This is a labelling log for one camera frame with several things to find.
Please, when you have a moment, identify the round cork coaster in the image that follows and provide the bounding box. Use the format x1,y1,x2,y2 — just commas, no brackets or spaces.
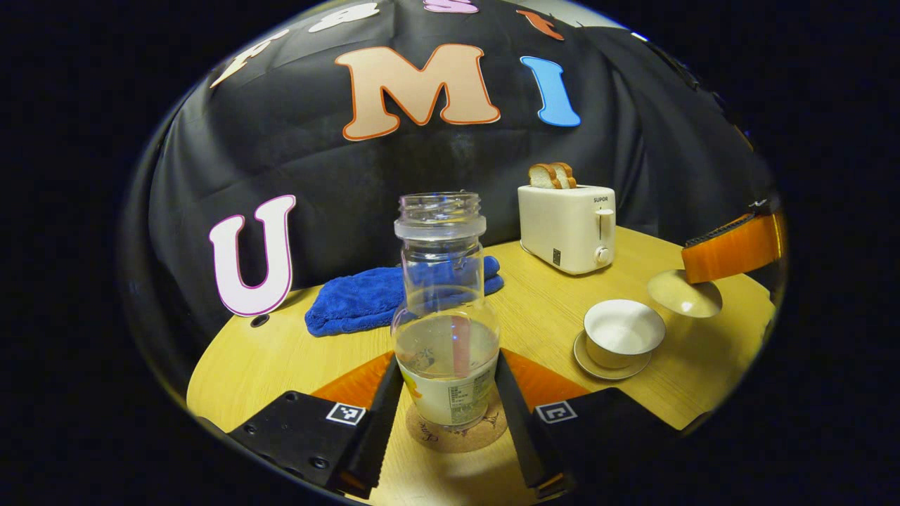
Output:
406,390,508,453

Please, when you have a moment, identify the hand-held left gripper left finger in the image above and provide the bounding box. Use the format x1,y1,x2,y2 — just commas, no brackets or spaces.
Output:
229,351,405,500

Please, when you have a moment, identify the white teacup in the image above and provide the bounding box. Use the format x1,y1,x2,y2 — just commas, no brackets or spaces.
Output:
584,299,666,370

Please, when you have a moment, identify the white toaster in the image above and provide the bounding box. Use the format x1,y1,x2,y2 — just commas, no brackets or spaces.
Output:
517,184,617,275

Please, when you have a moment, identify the black backdrop cloth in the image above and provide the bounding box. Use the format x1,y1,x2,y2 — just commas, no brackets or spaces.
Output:
120,0,785,394

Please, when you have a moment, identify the clear plastic water bottle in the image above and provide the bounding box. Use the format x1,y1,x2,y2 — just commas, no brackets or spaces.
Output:
391,191,501,431

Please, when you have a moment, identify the blue folded towel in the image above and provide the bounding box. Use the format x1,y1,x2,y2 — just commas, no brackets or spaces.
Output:
304,255,505,337

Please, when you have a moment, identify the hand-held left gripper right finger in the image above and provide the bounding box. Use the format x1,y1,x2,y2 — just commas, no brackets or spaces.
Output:
494,349,679,500

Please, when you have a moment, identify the white saucer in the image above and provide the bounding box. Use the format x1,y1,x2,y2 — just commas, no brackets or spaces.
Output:
573,330,653,382

